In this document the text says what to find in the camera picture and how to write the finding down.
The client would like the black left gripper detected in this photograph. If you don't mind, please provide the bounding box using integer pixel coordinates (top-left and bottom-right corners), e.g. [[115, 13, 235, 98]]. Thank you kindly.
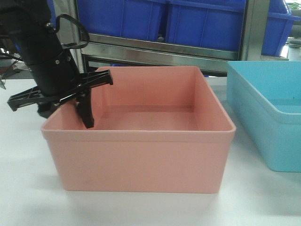
[[8, 49, 113, 129]]

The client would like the pink plastic box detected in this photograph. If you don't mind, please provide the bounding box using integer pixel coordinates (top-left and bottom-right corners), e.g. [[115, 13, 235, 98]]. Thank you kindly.
[[41, 66, 236, 194]]

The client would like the light blue plastic box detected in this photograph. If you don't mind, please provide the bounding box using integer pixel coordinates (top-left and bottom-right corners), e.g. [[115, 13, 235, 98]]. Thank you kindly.
[[227, 61, 301, 172]]

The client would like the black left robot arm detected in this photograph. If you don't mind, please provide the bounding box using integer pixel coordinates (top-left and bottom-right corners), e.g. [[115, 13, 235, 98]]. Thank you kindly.
[[0, 0, 113, 128]]

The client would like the metal shelf rack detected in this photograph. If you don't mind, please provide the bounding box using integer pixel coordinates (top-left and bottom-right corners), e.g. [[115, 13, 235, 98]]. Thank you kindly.
[[75, 0, 288, 77]]

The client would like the large blue bin left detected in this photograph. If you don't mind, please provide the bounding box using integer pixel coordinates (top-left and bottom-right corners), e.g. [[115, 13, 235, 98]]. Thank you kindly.
[[77, 0, 167, 41]]

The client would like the large blue bin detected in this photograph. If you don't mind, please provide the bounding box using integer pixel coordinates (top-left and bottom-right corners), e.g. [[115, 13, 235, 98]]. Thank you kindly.
[[77, 0, 167, 41], [165, 0, 246, 51]]

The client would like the large blue bin right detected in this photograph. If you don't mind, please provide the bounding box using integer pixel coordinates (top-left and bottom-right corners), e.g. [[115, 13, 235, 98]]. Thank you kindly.
[[165, 0, 246, 51]]

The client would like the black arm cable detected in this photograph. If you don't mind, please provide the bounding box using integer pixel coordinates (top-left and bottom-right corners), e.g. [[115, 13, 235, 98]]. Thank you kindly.
[[55, 14, 90, 49]]

